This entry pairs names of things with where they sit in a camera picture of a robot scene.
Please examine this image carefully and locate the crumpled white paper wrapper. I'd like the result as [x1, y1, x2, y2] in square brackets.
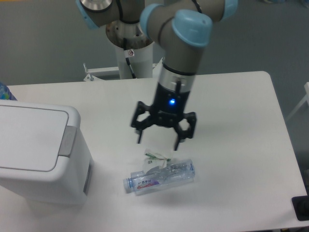
[142, 149, 173, 173]

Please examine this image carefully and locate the black clamp at table edge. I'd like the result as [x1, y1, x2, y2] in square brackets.
[292, 195, 309, 221]

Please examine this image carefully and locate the white frame at right edge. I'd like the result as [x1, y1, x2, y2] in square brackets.
[286, 82, 309, 121]

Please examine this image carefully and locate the blue water bottle pack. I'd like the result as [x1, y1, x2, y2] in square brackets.
[0, 82, 17, 101]

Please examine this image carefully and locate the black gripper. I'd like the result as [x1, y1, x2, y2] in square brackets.
[130, 83, 197, 151]

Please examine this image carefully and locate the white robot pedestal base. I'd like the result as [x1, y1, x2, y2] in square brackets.
[83, 19, 167, 82]

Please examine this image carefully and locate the white push-lid trash can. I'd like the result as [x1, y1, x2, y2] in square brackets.
[0, 100, 94, 204]

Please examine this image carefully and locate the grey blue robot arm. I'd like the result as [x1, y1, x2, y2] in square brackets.
[76, 0, 238, 145]

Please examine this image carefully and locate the black cable on pedestal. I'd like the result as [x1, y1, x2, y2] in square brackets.
[122, 37, 137, 79]

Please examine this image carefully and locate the crushed clear plastic bottle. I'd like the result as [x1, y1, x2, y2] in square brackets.
[123, 159, 195, 195]

